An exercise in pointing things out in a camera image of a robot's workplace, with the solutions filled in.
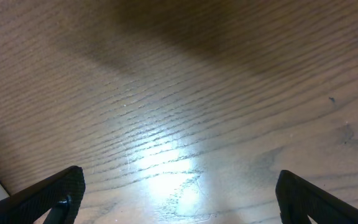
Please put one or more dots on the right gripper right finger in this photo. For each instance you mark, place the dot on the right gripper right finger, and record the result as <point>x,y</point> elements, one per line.
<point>301,202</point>

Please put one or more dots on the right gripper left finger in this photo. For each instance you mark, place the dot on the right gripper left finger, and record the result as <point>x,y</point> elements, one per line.
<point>59,196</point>

